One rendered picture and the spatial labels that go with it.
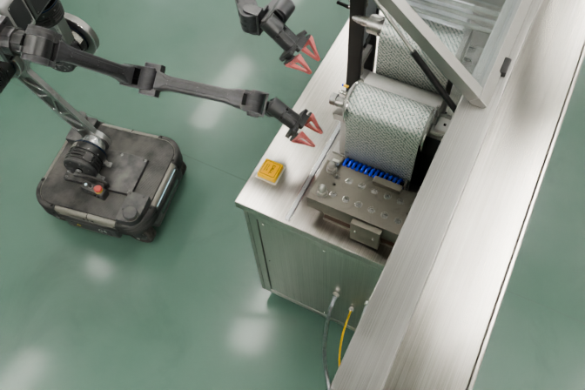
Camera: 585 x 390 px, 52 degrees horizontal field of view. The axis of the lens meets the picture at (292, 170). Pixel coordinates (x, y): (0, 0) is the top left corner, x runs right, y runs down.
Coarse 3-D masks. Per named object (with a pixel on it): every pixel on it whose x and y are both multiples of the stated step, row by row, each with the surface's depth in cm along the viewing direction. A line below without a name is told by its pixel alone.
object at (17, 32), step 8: (0, 24) 174; (8, 24) 177; (0, 32) 175; (8, 32) 175; (16, 32) 176; (24, 32) 176; (0, 40) 175; (8, 40) 175; (16, 40) 175; (0, 48) 176; (8, 48) 175; (16, 48) 176; (8, 56) 180
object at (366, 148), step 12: (348, 132) 190; (360, 132) 187; (348, 144) 195; (360, 144) 192; (372, 144) 189; (384, 144) 186; (396, 144) 183; (348, 156) 201; (360, 156) 197; (372, 156) 194; (384, 156) 191; (396, 156) 188; (408, 156) 185; (384, 168) 197; (396, 168) 193; (408, 168) 190; (408, 180) 196
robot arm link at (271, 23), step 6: (270, 12) 176; (276, 12) 176; (264, 18) 175; (270, 18) 173; (276, 18) 174; (282, 18) 177; (264, 24) 173; (270, 24) 173; (276, 24) 174; (282, 24) 175; (264, 30) 176; (270, 30) 174; (276, 30) 174; (270, 36) 176
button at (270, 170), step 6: (264, 162) 215; (270, 162) 215; (276, 162) 215; (264, 168) 213; (270, 168) 213; (276, 168) 213; (282, 168) 214; (258, 174) 213; (264, 174) 212; (270, 174) 212; (276, 174) 212; (270, 180) 213
